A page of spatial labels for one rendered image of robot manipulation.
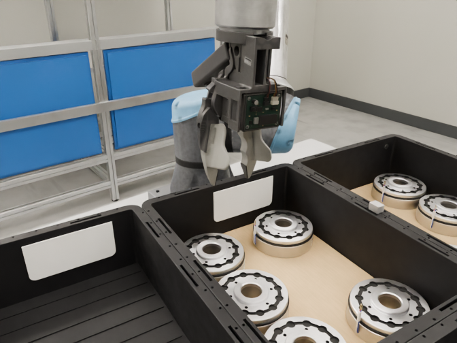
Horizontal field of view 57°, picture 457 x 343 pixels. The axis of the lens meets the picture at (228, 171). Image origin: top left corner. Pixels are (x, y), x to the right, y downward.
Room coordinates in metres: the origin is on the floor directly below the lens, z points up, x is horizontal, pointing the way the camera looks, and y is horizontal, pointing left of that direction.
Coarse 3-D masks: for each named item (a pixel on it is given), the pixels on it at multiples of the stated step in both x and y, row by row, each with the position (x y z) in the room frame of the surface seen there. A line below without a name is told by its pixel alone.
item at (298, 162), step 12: (360, 144) 0.82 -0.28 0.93; (372, 144) 0.83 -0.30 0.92; (420, 144) 0.82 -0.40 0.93; (312, 156) 0.76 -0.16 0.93; (324, 156) 0.76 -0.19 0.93; (444, 156) 0.76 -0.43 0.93; (456, 156) 0.76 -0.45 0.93; (324, 180) 0.65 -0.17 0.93; (348, 192) 0.61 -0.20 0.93; (396, 216) 0.53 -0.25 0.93; (408, 228) 0.50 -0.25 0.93; (432, 240) 0.47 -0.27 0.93; (456, 252) 0.44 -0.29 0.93
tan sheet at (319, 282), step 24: (240, 240) 0.61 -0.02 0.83; (264, 264) 0.55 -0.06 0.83; (288, 264) 0.55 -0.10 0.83; (312, 264) 0.55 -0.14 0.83; (336, 264) 0.55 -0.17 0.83; (288, 288) 0.49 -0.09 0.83; (312, 288) 0.49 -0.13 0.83; (336, 288) 0.49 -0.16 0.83; (288, 312) 0.44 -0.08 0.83; (312, 312) 0.44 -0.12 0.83; (336, 312) 0.44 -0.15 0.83
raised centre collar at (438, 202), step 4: (436, 200) 0.69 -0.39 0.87; (440, 200) 0.69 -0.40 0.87; (444, 200) 0.69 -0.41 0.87; (448, 200) 0.69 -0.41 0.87; (452, 200) 0.69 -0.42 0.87; (436, 204) 0.68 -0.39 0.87; (440, 204) 0.68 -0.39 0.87; (452, 204) 0.69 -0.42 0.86; (456, 204) 0.68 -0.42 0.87; (440, 208) 0.67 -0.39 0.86; (444, 208) 0.66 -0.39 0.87; (448, 208) 0.66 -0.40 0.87; (456, 208) 0.66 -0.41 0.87; (448, 212) 0.65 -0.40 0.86; (452, 212) 0.65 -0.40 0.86; (456, 212) 0.65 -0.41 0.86
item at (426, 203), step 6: (426, 198) 0.71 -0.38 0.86; (432, 198) 0.71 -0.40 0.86; (438, 198) 0.71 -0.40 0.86; (450, 198) 0.71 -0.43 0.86; (456, 198) 0.71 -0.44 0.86; (420, 204) 0.68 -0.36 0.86; (426, 204) 0.69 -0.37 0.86; (432, 204) 0.68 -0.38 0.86; (426, 210) 0.66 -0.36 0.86; (432, 210) 0.67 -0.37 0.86; (438, 210) 0.66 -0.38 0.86; (438, 216) 0.64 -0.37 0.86; (444, 216) 0.65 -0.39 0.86; (450, 216) 0.64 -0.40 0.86; (456, 216) 0.64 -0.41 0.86; (450, 222) 0.63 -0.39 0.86; (456, 222) 0.63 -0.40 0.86
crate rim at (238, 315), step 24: (264, 168) 0.70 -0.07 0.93; (288, 168) 0.71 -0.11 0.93; (192, 192) 0.61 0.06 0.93; (336, 192) 0.61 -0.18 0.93; (384, 216) 0.53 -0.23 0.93; (192, 264) 0.42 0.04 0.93; (456, 264) 0.42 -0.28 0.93; (216, 288) 0.38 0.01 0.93; (240, 312) 0.34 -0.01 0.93; (432, 312) 0.34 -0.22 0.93; (264, 336) 0.31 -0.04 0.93; (408, 336) 0.31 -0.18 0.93
